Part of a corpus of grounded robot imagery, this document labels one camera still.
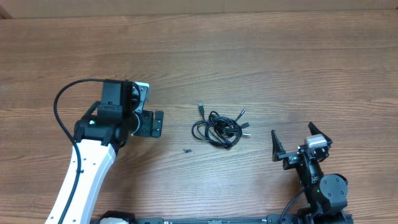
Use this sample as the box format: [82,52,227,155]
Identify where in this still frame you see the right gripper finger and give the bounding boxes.
[308,122,333,145]
[271,129,285,162]

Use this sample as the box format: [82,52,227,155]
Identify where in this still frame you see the thick black USB cable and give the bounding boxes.
[191,102,251,149]

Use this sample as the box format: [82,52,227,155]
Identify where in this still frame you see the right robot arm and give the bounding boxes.
[271,122,353,224]

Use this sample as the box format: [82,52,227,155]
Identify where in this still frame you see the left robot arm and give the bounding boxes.
[46,79,164,223]

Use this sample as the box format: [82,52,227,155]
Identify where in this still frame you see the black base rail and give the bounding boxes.
[90,210,354,224]

